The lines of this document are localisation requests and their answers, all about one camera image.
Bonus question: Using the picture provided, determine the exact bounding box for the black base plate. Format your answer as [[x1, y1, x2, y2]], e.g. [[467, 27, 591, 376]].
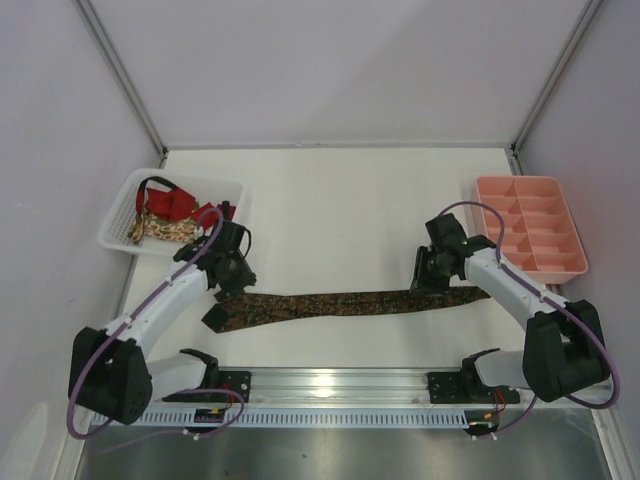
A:
[[426, 370, 521, 405], [162, 370, 252, 404]]

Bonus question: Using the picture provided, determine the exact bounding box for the white slotted cable duct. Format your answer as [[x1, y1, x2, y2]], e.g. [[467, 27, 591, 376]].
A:
[[89, 410, 471, 429]]

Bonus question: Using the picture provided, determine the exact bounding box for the white plastic basket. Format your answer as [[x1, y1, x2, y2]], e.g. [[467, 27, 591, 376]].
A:
[[98, 168, 250, 257]]

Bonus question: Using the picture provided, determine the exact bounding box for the right aluminium frame post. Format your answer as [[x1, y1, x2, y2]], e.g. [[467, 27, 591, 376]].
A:
[[510, 0, 606, 157]]

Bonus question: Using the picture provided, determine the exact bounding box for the aluminium frame post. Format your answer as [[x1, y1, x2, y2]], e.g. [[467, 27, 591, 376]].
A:
[[73, 0, 168, 166], [510, 0, 606, 157]]

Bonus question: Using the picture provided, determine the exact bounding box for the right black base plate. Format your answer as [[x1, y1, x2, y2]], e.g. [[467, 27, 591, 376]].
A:
[[426, 370, 521, 405]]

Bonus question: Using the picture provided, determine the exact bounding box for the dark brown patterned tie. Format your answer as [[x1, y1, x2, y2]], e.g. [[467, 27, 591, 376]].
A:
[[213, 286, 489, 334]]

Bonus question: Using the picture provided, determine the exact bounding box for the red tie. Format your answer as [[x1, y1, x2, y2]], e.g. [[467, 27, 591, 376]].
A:
[[135, 187, 213, 222]]

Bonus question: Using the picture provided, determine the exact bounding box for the beige floral tie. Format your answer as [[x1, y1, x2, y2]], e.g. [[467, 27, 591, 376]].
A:
[[127, 214, 198, 244]]

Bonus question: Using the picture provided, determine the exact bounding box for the pink divided organizer tray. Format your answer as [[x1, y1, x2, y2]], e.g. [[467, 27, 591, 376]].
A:
[[474, 176, 588, 285]]

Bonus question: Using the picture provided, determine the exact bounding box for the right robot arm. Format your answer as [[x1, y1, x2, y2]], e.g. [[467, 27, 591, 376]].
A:
[[410, 213, 612, 402]]

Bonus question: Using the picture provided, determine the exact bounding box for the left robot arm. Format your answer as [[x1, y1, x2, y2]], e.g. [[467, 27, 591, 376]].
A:
[[68, 220, 256, 425]]

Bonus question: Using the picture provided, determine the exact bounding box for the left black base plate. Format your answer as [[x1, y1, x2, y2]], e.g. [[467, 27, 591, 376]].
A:
[[162, 370, 252, 404]]

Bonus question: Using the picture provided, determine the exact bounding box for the left aluminium frame post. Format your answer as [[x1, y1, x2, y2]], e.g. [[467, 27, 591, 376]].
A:
[[73, 0, 168, 166]]

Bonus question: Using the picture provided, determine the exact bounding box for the aluminium mounting rail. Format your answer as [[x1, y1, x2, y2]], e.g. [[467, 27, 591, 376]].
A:
[[144, 365, 617, 414]]

